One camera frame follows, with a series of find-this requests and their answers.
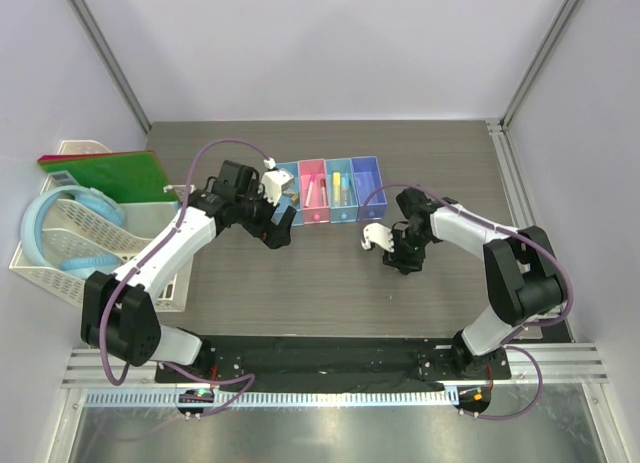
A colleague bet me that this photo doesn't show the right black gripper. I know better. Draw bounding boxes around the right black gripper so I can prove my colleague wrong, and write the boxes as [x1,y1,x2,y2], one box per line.
[382,227,432,273]

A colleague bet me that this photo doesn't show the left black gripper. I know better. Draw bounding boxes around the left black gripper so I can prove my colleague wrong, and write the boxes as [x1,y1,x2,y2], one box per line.
[235,180,294,248]

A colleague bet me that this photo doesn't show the white pink-tipped marker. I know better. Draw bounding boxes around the white pink-tipped marker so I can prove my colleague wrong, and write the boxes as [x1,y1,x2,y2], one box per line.
[304,178,316,208]

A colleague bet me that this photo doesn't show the four-colour compartment organizer box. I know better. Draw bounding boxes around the four-colour compartment organizer box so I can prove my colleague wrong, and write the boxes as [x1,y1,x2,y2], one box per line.
[273,156,388,226]

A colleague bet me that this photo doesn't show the yellow capped white highlighter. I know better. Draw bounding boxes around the yellow capped white highlighter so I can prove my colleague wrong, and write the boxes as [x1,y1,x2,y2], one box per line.
[332,172,342,207]

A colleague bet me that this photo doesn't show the blue capped clear tube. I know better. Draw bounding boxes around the blue capped clear tube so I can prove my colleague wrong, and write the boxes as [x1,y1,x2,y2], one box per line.
[341,179,350,207]

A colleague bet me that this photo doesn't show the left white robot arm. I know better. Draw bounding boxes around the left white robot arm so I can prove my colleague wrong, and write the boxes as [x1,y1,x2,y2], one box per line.
[80,160,296,382]

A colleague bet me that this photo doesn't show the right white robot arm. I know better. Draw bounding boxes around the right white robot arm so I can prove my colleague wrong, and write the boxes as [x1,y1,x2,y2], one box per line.
[382,187,571,378]

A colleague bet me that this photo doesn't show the green folder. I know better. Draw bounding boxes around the green folder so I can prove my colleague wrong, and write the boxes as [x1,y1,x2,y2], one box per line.
[39,151,179,203]

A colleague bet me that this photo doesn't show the white perforated file rack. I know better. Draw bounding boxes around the white perforated file rack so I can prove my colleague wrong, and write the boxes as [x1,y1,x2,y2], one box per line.
[10,140,182,306]

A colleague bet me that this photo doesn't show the light blue headphones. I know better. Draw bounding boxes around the light blue headphones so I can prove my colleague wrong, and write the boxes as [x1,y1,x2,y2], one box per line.
[20,185,126,280]

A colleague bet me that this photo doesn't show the red folder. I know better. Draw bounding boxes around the red folder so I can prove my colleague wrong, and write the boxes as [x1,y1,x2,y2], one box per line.
[37,151,141,166]

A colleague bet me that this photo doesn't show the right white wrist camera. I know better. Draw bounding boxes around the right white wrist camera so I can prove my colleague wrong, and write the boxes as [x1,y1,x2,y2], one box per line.
[361,222,394,253]

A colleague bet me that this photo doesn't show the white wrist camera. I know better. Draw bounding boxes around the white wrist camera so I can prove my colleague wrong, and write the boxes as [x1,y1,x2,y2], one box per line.
[260,158,294,207]
[361,222,394,253]

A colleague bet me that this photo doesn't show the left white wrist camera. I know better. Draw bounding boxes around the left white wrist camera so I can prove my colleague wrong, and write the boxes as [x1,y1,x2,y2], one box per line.
[260,158,294,207]

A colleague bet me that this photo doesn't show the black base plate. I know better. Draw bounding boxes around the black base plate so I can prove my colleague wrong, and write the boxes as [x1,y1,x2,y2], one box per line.
[155,335,511,393]

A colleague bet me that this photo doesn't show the slotted cable duct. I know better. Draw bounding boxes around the slotted cable duct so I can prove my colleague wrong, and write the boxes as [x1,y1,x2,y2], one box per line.
[84,387,459,409]

